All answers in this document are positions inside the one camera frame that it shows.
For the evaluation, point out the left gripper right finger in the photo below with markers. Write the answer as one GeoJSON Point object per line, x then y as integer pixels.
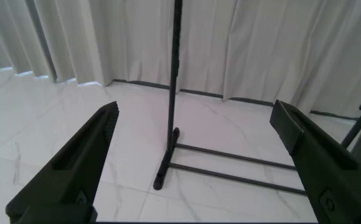
{"type": "Point", "coordinates": [354, 199]}

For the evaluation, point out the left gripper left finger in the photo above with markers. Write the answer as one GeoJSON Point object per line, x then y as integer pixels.
{"type": "Point", "coordinates": [59, 193]}

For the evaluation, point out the black clothes rack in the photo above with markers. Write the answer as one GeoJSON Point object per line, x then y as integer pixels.
{"type": "Point", "coordinates": [175, 62]}

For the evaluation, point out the white curtain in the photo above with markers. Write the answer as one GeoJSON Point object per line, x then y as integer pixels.
{"type": "Point", "coordinates": [261, 46]}

